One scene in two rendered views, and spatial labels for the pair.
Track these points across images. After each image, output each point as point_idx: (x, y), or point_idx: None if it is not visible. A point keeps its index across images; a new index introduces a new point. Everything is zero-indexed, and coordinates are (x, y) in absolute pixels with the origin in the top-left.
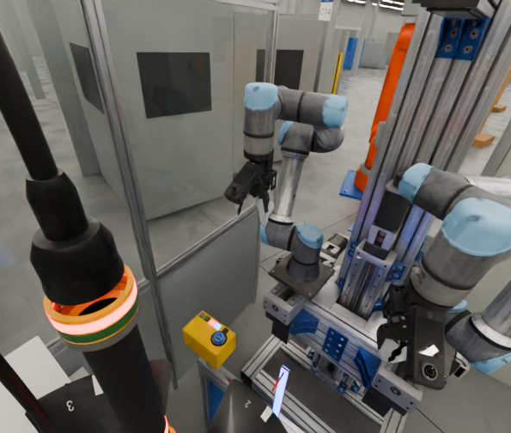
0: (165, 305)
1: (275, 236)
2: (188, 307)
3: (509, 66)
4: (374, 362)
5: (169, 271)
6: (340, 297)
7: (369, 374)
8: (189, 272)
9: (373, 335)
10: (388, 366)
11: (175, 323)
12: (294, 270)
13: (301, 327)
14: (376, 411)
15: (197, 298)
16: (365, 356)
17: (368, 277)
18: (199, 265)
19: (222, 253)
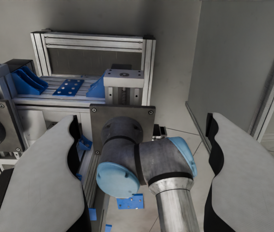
0: (260, 4)
1: (160, 152)
2: (232, 37)
3: None
4: (20, 88)
5: None
6: (79, 130)
7: (15, 73)
8: (259, 57)
9: (31, 110)
10: None
11: (234, 13)
12: (124, 126)
13: (99, 80)
14: (18, 59)
15: (229, 53)
16: (30, 88)
17: None
18: (252, 76)
19: (236, 111)
